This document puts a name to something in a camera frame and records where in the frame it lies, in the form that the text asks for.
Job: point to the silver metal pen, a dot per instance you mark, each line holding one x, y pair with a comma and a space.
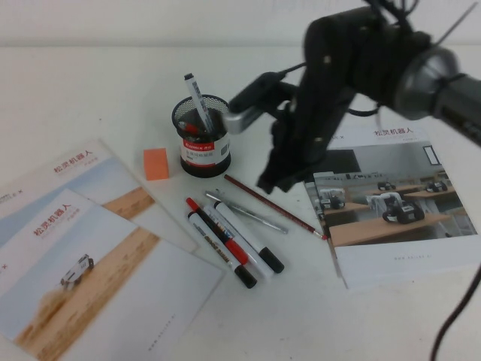
263, 220

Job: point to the white marker with barcode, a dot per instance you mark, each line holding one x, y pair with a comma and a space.
195, 94

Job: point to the black mesh pen holder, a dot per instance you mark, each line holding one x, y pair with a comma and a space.
203, 159

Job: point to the short red pen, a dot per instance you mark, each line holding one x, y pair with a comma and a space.
191, 129

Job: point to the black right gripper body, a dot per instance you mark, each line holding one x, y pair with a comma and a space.
330, 75

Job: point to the dark red pencil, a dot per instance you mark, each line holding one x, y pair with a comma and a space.
270, 204

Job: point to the orange rectangular block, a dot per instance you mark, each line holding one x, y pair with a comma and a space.
156, 165

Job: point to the white whiteboard marker black cap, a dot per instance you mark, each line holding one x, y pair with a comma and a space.
246, 278

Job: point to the classroom robot brochure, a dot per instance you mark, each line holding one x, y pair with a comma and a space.
316, 210
394, 210

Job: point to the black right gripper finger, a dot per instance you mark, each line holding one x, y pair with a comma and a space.
272, 176
298, 171

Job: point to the black pen red caps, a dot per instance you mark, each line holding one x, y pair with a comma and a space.
238, 250

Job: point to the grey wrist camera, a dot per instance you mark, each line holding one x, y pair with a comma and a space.
244, 117

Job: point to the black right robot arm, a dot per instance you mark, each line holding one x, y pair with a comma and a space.
451, 94

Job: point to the desert robot brochure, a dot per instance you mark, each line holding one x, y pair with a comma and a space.
94, 169
112, 282

